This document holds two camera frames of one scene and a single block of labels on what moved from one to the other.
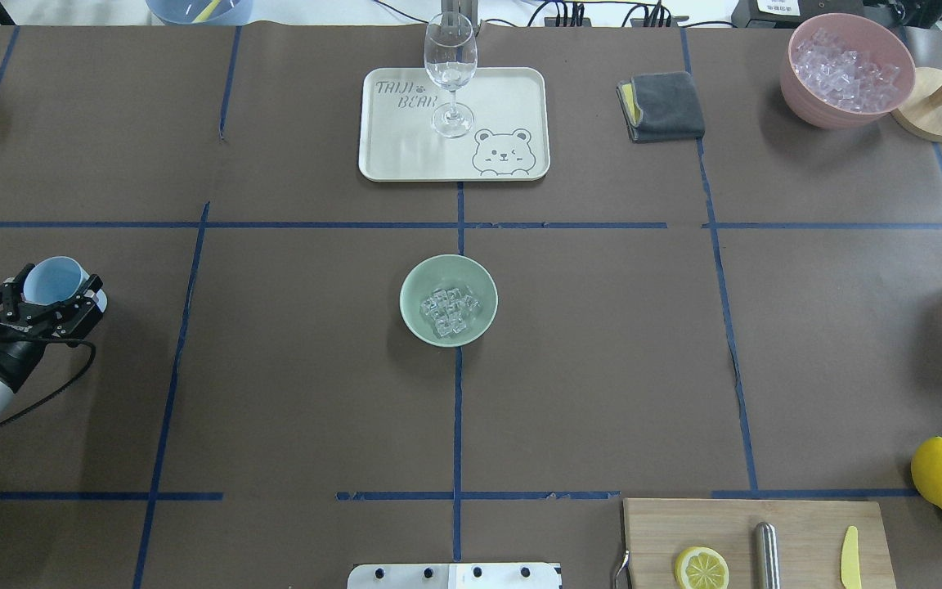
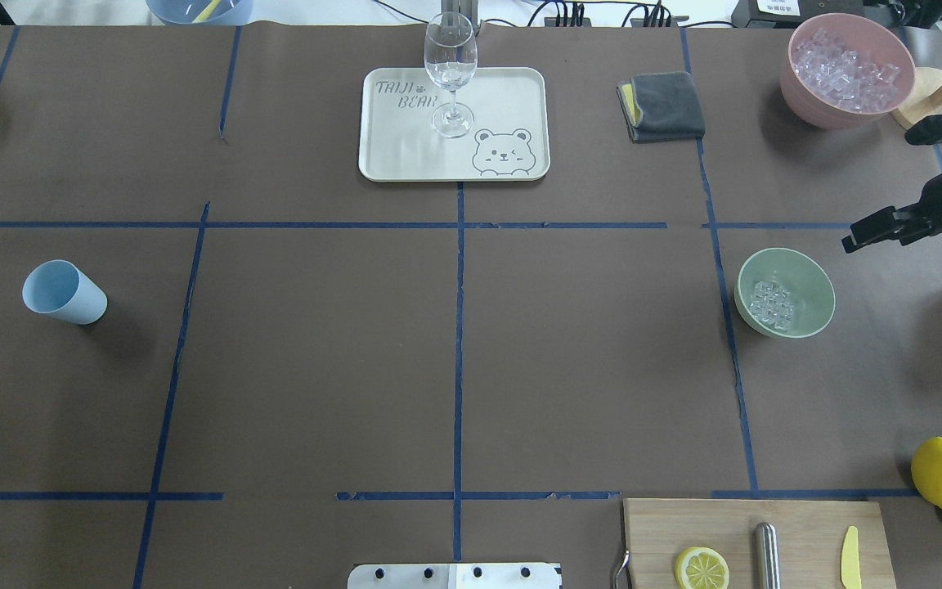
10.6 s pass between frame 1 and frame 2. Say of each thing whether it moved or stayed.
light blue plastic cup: stayed
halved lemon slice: stayed
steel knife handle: stayed
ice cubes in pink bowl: stayed
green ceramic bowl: moved
